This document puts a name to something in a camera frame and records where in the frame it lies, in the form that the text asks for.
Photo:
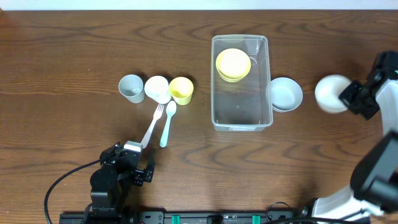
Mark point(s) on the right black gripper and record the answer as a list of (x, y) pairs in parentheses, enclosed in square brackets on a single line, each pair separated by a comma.
[(354, 98)]

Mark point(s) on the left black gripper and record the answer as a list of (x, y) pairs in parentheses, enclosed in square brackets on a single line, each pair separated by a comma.
[(137, 173)]

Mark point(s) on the white plastic bowl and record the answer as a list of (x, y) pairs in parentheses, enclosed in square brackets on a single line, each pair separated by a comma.
[(327, 92)]

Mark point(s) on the grey plastic bowl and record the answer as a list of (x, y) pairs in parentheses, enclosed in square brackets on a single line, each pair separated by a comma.
[(286, 94)]

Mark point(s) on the grey plastic cup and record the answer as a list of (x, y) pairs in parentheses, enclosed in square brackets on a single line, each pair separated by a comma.
[(132, 88)]

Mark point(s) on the yellow plastic bowl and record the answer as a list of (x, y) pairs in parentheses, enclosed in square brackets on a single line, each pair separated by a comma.
[(233, 65)]

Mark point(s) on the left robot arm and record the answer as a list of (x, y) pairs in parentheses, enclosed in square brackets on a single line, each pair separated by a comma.
[(109, 194)]

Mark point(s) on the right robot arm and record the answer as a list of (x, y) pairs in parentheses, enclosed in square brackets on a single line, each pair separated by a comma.
[(372, 190)]

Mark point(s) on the clear plastic storage container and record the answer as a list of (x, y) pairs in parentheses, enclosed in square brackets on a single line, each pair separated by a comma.
[(245, 105)]

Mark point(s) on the white plastic fork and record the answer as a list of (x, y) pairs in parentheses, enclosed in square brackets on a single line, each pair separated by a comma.
[(157, 115)]

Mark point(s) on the light blue plastic spoon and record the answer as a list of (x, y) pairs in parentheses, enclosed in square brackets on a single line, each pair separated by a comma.
[(170, 111)]

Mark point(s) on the white plastic cup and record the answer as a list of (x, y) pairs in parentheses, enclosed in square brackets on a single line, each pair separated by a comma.
[(157, 88)]

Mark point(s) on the yellow plastic cup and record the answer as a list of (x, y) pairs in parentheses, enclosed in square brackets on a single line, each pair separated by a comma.
[(181, 89)]

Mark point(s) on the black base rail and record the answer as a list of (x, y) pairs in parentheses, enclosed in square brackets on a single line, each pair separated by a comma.
[(158, 217)]

